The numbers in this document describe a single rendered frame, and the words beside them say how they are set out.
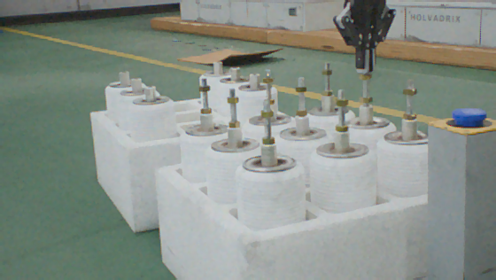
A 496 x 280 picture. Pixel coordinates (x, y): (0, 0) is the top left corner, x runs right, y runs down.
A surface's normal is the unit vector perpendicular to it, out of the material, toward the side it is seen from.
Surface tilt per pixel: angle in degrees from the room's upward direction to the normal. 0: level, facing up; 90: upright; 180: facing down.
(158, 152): 90
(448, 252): 90
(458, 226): 90
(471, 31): 90
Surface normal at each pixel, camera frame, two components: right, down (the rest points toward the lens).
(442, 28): -0.83, 0.18
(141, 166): 0.39, 0.21
